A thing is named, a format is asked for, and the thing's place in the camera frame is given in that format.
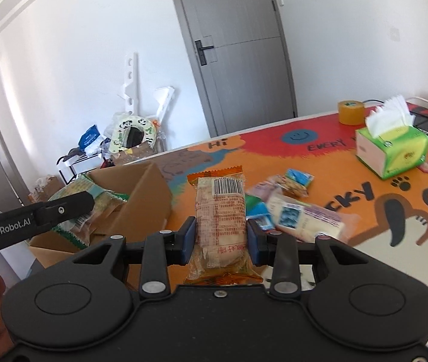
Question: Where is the white snack bar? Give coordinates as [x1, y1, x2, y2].
[266, 194, 360, 243]

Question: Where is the orange snack bar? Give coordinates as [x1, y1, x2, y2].
[184, 166, 263, 286]

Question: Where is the pink wrapped snack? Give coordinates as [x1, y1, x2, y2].
[246, 181, 278, 202]

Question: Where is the cardboard box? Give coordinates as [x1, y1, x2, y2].
[29, 162, 172, 267]

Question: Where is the blue yellow snack packet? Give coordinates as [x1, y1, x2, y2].
[268, 168, 314, 198]

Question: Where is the black metal shoe rack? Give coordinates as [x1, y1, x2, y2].
[56, 148, 104, 185]

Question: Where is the colourful cartoon table mat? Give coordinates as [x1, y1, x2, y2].
[152, 114, 428, 284]

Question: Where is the blue plastic bag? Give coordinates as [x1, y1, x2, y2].
[78, 124, 100, 152]

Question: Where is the green tissue box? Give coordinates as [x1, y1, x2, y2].
[355, 96, 428, 180]

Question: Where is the yellow tape roll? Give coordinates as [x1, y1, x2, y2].
[338, 100, 365, 126]

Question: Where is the grey door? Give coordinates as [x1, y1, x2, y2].
[173, 0, 297, 136]

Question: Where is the panda print cushion ring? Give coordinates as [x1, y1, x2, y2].
[109, 114, 159, 156]

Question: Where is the white plastic bracket board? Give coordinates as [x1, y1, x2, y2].
[119, 52, 139, 114]

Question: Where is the black door handle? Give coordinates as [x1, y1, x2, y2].
[194, 40, 215, 66]

